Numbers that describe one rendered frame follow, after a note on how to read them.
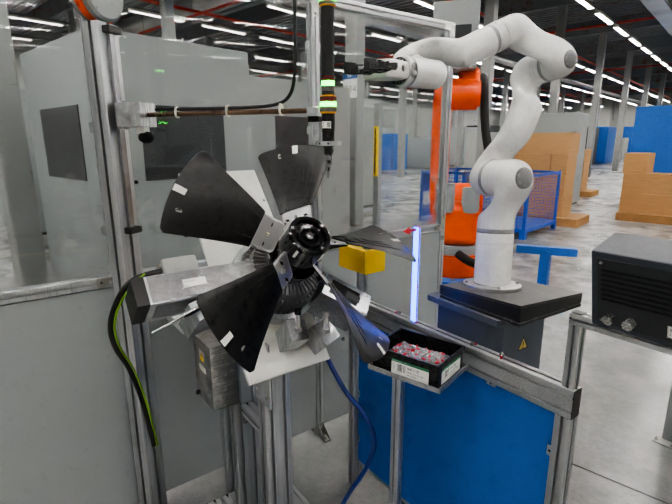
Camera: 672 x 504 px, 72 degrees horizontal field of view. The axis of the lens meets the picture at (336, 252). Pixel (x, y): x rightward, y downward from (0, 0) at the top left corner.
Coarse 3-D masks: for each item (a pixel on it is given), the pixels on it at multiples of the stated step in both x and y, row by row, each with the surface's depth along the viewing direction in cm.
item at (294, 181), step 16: (272, 160) 138; (288, 160) 137; (304, 160) 136; (320, 160) 136; (272, 176) 136; (288, 176) 135; (304, 176) 133; (320, 176) 133; (272, 192) 135; (288, 192) 132; (304, 192) 130; (288, 208) 130
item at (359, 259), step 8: (344, 248) 176; (352, 248) 172; (360, 248) 171; (344, 256) 177; (352, 256) 173; (360, 256) 169; (368, 256) 168; (376, 256) 170; (384, 256) 173; (344, 264) 178; (352, 264) 174; (360, 264) 170; (368, 264) 169; (376, 264) 171; (384, 264) 173; (360, 272) 170; (368, 272) 169
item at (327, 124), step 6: (324, 114) 120; (330, 114) 120; (324, 120) 120; (330, 120) 120; (324, 126) 120; (330, 126) 120; (324, 132) 121; (330, 132) 121; (324, 138) 121; (330, 138) 121; (324, 150) 123; (330, 150) 122
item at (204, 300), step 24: (216, 288) 100; (240, 288) 104; (264, 288) 110; (216, 312) 99; (240, 312) 104; (264, 312) 111; (216, 336) 99; (240, 336) 103; (264, 336) 111; (240, 360) 103
